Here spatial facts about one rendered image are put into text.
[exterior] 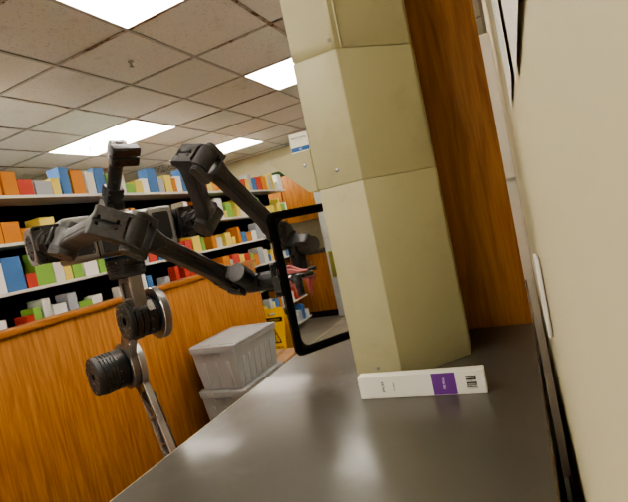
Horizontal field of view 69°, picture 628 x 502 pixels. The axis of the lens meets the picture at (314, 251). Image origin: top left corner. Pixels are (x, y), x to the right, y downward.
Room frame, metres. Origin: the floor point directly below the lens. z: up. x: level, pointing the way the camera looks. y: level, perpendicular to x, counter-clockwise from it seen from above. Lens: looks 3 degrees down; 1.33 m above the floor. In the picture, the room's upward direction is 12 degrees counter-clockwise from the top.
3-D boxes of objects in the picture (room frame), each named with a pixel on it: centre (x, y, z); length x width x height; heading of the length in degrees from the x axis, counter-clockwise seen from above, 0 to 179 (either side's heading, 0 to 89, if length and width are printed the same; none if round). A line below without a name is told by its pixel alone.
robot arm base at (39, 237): (1.45, 0.80, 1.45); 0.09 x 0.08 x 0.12; 133
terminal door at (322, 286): (1.30, -0.03, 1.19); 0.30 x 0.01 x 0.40; 119
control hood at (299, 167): (1.26, -0.06, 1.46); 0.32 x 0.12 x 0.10; 155
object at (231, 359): (3.44, 0.73, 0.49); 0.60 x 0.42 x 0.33; 155
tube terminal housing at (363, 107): (1.18, -0.22, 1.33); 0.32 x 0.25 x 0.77; 155
